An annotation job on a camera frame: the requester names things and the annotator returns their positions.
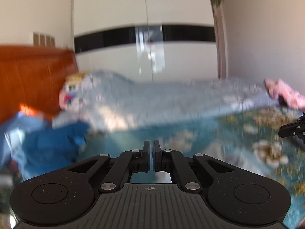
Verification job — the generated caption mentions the light blue floral quilt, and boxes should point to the light blue floral quilt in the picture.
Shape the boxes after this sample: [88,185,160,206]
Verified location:
[52,71,275,132]

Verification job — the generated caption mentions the wooden door frame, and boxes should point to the wooden door frame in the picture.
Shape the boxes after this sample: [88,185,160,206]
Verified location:
[213,4,227,79]

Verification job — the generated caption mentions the pink blanket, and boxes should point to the pink blanket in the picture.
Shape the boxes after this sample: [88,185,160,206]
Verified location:
[264,79,304,109]

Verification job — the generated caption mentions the wall switch panel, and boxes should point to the wall switch panel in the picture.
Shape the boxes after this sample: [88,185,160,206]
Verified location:
[33,32,55,48]

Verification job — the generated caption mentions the light blue denim garment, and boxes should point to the light blue denim garment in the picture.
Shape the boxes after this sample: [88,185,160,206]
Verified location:
[1,112,49,169]

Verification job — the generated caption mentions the teal floral bed sheet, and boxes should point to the teal floral bed sheet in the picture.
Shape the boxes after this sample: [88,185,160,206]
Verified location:
[76,106,304,228]

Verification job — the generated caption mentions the colourful cartoon pillow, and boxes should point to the colourful cartoon pillow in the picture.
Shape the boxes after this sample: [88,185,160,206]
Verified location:
[59,72,87,110]

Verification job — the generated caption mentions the orange wooden headboard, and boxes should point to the orange wooden headboard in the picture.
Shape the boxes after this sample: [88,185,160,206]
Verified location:
[1,45,78,122]

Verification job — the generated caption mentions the dark blue garment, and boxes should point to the dark blue garment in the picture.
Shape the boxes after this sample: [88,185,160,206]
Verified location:
[19,121,89,180]

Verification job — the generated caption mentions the white black-striped wardrobe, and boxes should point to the white black-striped wardrobe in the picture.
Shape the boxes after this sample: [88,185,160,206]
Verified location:
[72,0,218,82]

